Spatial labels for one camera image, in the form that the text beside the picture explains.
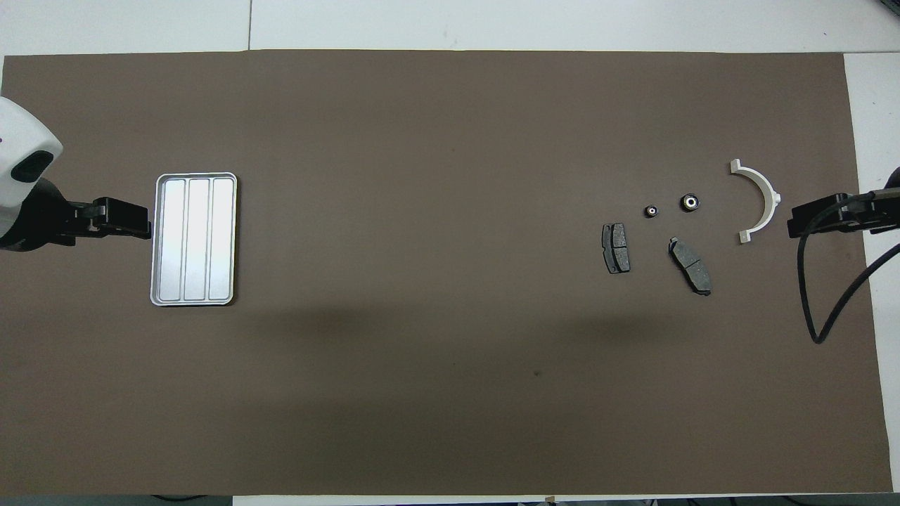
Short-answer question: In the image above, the silver metal tray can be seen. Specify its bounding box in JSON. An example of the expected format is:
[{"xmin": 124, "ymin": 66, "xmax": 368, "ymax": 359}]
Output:
[{"xmin": 150, "ymin": 171, "xmax": 238, "ymax": 307}]

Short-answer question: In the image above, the white semicircular bracket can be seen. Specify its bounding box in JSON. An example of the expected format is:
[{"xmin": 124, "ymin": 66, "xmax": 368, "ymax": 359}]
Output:
[{"xmin": 729, "ymin": 159, "xmax": 783, "ymax": 245}]

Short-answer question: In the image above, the brown table mat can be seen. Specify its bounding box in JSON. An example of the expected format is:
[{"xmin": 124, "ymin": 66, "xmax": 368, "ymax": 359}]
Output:
[{"xmin": 0, "ymin": 49, "xmax": 894, "ymax": 497}]

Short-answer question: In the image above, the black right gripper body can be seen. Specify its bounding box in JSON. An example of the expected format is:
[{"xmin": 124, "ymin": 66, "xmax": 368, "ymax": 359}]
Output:
[{"xmin": 837, "ymin": 195, "xmax": 877, "ymax": 237}]

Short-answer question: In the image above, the short dark brake pad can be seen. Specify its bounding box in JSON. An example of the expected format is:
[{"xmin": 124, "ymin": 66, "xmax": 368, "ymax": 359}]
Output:
[{"xmin": 601, "ymin": 223, "xmax": 631, "ymax": 274}]

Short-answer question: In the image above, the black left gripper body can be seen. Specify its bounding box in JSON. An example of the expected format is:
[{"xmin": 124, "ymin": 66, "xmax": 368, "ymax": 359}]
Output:
[{"xmin": 68, "ymin": 198, "xmax": 127, "ymax": 243}]

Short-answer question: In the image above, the long dark brake pad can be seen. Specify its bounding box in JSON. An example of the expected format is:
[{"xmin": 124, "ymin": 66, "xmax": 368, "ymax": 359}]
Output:
[{"xmin": 668, "ymin": 237, "xmax": 713, "ymax": 297}]

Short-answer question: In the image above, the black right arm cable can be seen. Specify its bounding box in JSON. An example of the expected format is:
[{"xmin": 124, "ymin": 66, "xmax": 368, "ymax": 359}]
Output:
[{"xmin": 796, "ymin": 188, "xmax": 900, "ymax": 345}]

